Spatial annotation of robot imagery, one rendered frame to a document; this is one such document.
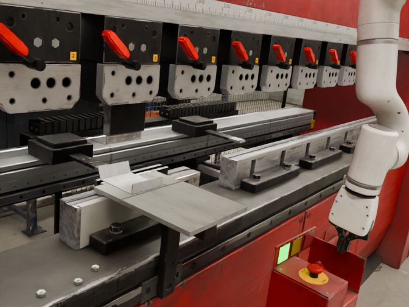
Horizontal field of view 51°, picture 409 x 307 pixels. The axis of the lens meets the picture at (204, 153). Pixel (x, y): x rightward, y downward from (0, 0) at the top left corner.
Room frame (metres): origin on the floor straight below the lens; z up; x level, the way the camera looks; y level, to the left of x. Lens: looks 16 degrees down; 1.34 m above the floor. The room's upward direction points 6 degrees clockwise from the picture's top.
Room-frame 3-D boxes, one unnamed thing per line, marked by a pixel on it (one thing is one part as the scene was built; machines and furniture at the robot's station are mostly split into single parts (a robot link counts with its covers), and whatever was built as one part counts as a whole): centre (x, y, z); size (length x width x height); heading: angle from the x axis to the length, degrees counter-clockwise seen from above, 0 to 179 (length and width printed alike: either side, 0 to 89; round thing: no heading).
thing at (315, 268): (0.95, -0.30, 0.79); 0.04 x 0.04 x 0.04
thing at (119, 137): (0.91, 0.18, 1.13); 0.10 x 0.02 x 0.10; 143
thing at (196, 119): (1.43, -0.01, 1.01); 0.26 x 0.12 x 0.05; 53
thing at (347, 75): (1.85, -0.53, 1.26); 0.15 x 0.09 x 0.17; 143
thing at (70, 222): (0.96, 0.15, 0.92); 0.39 x 0.06 x 0.10; 143
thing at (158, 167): (0.94, 0.16, 0.99); 0.20 x 0.03 x 0.03; 143
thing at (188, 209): (0.82, 0.06, 1.00); 0.26 x 0.18 x 0.01; 53
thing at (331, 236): (1.64, -0.57, 0.59); 0.15 x 0.02 x 0.07; 143
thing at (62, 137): (1.01, 0.31, 1.01); 0.26 x 0.12 x 0.05; 53
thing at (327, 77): (1.69, -0.41, 1.26); 0.15 x 0.09 x 0.17; 143
